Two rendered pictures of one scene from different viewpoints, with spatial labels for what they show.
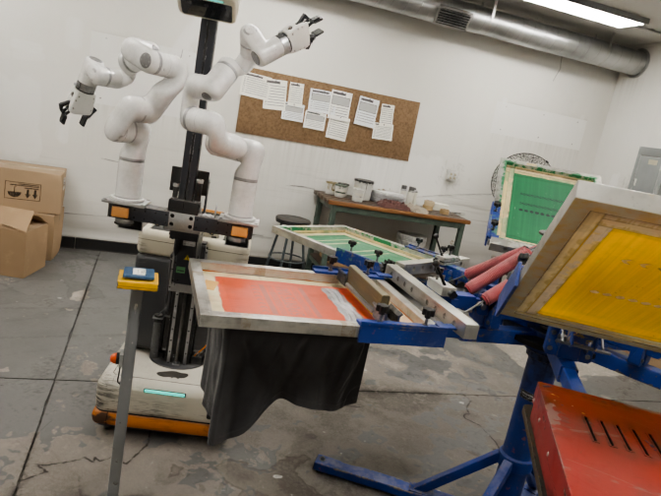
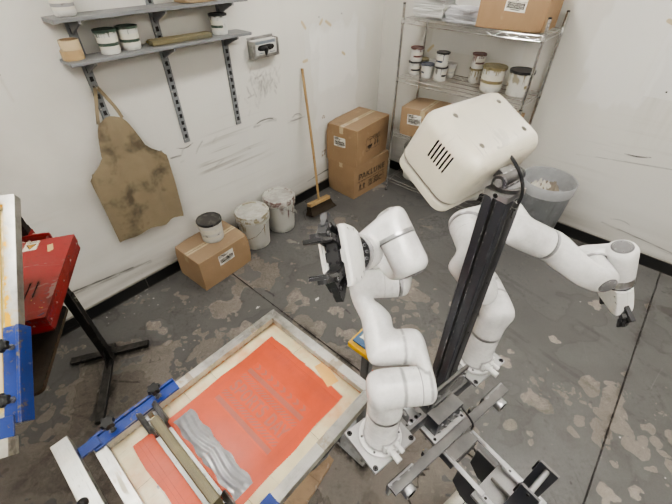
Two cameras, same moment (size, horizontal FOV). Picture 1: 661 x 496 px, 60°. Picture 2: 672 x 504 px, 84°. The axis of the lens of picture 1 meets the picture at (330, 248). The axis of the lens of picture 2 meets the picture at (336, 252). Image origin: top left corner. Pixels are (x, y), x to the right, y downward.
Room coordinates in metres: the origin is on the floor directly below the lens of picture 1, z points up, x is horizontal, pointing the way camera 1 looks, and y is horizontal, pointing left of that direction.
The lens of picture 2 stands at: (2.63, 0.03, 2.26)
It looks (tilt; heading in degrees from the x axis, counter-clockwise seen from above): 40 degrees down; 151
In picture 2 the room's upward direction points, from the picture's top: straight up
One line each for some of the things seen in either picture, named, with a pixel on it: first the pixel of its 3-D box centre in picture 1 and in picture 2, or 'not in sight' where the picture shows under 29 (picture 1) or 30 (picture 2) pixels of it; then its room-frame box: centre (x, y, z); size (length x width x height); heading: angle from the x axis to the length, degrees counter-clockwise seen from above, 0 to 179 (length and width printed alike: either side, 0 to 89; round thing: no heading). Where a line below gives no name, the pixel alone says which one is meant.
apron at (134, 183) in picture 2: not in sight; (129, 165); (-0.10, -0.06, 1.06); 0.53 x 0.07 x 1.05; 109
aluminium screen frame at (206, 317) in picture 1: (307, 297); (243, 418); (1.93, 0.05, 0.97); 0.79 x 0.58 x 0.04; 109
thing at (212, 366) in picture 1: (213, 355); not in sight; (1.84, 0.32, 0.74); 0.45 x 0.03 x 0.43; 19
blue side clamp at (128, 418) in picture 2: (400, 332); (139, 416); (1.74, -0.27, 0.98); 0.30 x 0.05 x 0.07; 109
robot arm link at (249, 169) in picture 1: (246, 159); (390, 394); (2.27, 0.39, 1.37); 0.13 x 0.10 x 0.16; 65
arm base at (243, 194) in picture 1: (242, 199); (385, 427); (2.28, 0.38, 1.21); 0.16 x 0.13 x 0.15; 7
